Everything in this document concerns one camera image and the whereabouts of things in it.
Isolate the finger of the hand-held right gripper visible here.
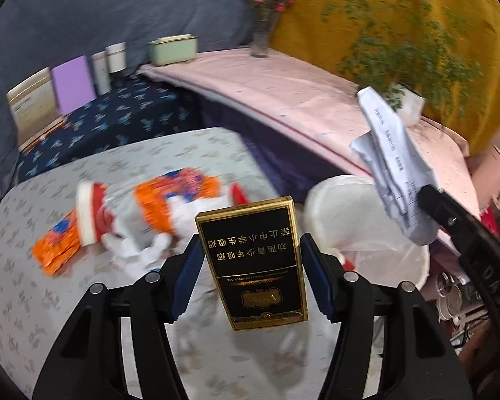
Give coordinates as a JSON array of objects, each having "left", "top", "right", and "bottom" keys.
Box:
[{"left": 418, "top": 184, "right": 480, "bottom": 253}]

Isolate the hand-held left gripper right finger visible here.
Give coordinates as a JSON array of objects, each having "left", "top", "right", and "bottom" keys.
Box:
[{"left": 299, "top": 233, "right": 471, "bottom": 400}]

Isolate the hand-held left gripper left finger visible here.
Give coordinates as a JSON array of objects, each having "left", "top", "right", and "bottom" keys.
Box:
[{"left": 32, "top": 239, "right": 205, "bottom": 400}]

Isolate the white tissue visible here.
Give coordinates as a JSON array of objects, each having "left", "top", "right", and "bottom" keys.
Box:
[{"left": 102, "top": 202, "right": 175, "bottom": 268}]

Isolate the white printed paper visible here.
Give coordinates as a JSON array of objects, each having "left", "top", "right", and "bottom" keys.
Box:
[{"left": 350, "top": 87, "right": 441, "bottom": 246}]

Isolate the black gold cigarette box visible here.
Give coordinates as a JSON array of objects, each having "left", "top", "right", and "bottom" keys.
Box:
[{"left": 194, "top": 195, "right": 309, "bottom": 331}]

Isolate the white lined trash bin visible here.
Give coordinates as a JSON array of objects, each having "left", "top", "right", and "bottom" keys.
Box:
[{"left": 303, "top": 175, "right": 432, "bottom": 297}]

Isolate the orange snack packet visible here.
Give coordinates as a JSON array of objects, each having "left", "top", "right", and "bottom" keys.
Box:
[
  {"left": 32, "top": 210, "right": 86, "bottom": 276},
  {"left": 133, "top": 167, "right": 222, "bottom": 235}
]

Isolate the red white paper cup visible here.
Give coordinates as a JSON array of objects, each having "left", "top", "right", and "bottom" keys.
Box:
[{"left": 76, "top": 180, "right": 118, "bottom": 245}]

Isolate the pink wooden rack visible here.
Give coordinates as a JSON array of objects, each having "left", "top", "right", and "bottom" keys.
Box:
[{"left": 470, "top": 145, "right": 500, "bottom": 218}]

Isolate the white ribbed plant pot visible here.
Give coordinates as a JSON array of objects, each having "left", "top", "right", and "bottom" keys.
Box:
[{"left": 384, "top": 82, "right": 427, "bottom": 127}]

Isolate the purple cloth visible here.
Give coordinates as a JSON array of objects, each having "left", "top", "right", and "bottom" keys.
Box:
[{"left": 199, "top": 95, "right": 359, "bottom": 206}]

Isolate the green leafy plant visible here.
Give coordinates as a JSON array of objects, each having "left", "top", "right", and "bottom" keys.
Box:
[{"left": 321, "top": 0, "right": 484, "bottom": 122}]

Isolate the pink cloth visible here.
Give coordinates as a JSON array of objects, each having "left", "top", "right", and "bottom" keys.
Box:
[{"left": 138, "top": 48, "right": 482, "bottom": 222}]

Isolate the navy floral cloth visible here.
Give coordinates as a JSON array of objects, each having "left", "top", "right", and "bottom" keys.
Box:
[{"left": 14, "top": 73, "right": 201, "bottom": 185}]

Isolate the white cosmetic tube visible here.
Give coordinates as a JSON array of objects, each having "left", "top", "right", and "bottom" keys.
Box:
[{"left": 91, "top": 51, "right": 113, "bottom": 96}]

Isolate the purple card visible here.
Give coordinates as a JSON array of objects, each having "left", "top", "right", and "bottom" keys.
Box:
[{"left": 51, "top": 55, "right": 97, "bottom": 116}]

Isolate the green tissue box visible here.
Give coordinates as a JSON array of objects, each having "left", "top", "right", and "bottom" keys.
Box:
[{"left": 147, "top": 34, "right": 200, "bottom": 67}]

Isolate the cream desk calendar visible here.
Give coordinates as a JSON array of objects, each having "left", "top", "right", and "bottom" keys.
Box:
[{"left": 6, "top": 67, "right": 66, "bottom": 153}]

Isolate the white jar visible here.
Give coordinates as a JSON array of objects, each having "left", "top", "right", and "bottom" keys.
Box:
[{"left": 105, "top": 42, "right": 128, "bottom": 74}]

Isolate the clear glass vase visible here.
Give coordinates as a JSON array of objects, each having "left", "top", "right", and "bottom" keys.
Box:
[{"left": 250, "top": 17, "right": 272, "bottom": 59}]

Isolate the pink flower bunch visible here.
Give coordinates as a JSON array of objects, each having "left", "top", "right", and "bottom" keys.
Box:
[{"left": 242, "top": 0, "right": 295, "bottom": 23}]

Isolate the blue backdrop cloth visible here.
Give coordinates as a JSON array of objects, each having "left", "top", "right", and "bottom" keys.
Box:
[{"left": 0, "top": 0, "right": 291, "bottom": 206}]

